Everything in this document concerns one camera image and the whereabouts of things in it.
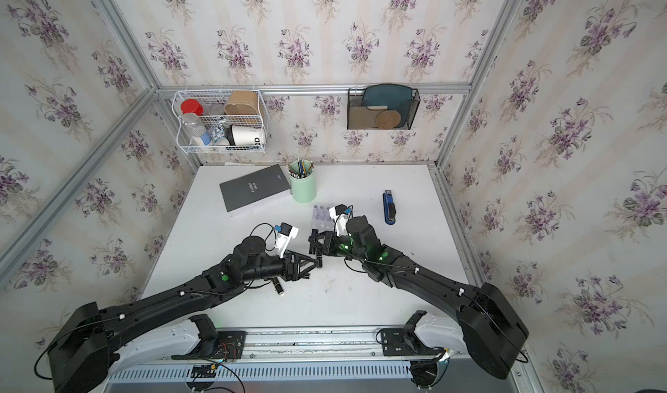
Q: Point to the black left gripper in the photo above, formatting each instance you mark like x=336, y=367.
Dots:
x=289, y=272

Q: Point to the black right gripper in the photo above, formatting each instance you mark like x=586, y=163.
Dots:
x=326, y=246

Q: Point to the black lipstick gold band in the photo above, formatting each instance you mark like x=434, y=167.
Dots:
x=277, y=286

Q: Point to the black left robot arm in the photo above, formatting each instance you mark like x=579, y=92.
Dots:
x=88, y=344

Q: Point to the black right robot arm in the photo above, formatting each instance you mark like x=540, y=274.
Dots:
x=492, y=330

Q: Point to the clear acrylic lipstick organizer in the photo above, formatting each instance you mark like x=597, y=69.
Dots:
x=324, y=226

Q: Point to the pens in cup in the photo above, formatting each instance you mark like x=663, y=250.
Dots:
x=301, y=169

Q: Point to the mint green pen cup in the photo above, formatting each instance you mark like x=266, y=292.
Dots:
x=303, y=190

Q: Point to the dark grey notebook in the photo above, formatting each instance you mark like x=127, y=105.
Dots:
x=253, y=189

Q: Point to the white cylindrical speaker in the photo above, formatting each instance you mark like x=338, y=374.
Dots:
x=240, y=136

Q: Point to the clear plastic bottle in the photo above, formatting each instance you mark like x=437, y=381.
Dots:
x=197, y=131

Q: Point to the red lidded jar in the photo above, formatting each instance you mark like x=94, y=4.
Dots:
x=192, y=106

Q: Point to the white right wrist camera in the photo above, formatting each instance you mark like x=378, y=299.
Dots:
x=340, y=215

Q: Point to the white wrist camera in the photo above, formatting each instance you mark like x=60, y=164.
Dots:
x=340, y=215
x=284, y=234

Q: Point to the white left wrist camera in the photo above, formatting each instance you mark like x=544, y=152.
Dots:
x=284, y=234

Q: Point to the aluminium front rail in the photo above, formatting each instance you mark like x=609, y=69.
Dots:
x=338, y=343

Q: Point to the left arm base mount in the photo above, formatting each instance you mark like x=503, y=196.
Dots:
x=212, y=343

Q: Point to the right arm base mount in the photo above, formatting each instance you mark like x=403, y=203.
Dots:
x=404, y=341

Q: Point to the black mesh wall organizer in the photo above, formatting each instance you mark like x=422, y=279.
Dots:
x=362, y=118

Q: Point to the white wire wall basket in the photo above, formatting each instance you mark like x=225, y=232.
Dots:
x=216, y=121

